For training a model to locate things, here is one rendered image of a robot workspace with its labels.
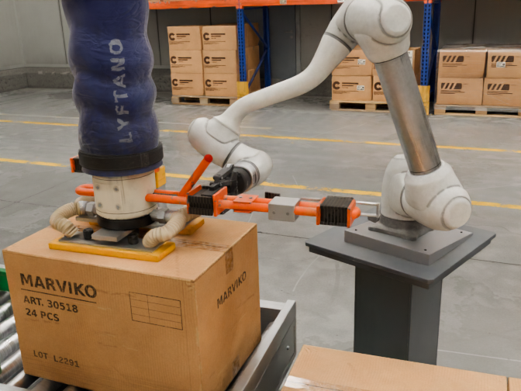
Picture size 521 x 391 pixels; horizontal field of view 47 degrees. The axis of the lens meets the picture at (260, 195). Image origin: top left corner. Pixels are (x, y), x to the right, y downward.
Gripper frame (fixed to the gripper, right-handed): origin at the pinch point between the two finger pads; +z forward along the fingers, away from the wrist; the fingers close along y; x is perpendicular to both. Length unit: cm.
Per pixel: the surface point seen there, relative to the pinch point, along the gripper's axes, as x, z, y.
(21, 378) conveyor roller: 55, 20, 53
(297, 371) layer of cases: -21, -7, 53
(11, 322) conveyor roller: 82, -7, 54
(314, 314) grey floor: 5, -133, 106
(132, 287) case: 13.9, 20.3, 17.8
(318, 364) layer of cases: -26, -12, 53
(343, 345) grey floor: -15, -109, 106
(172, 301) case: 2.4, 20.8, 19.7
